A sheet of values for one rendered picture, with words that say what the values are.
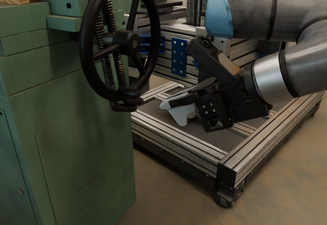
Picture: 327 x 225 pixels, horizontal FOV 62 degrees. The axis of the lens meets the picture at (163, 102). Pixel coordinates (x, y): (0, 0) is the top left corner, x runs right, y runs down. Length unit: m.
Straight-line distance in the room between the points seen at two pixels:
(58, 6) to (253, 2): 0.45
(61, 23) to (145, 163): 1.03
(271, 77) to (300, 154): 1.39
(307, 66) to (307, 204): 1.13
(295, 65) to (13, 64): 0.57
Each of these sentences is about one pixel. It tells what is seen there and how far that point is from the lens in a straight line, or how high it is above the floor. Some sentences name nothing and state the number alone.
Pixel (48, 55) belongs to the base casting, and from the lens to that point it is 0.75.
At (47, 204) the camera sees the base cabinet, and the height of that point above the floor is 0.35.
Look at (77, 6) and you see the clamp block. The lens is 0.68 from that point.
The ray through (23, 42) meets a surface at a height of 0.82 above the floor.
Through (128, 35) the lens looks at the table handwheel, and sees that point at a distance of 0.65.
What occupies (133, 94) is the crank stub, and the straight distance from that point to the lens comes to 0.63.
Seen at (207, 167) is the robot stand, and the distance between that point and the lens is 1.27.
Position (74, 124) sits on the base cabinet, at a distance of 0.85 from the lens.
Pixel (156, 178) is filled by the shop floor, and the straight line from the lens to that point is 1.46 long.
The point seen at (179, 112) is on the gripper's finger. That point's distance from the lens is 0.52.
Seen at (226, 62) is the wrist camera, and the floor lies 0.83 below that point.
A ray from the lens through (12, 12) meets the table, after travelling 0.69.
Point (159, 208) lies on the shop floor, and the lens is 1.32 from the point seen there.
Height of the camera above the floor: 0.97
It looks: 26 degrees down
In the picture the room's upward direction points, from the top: straight up
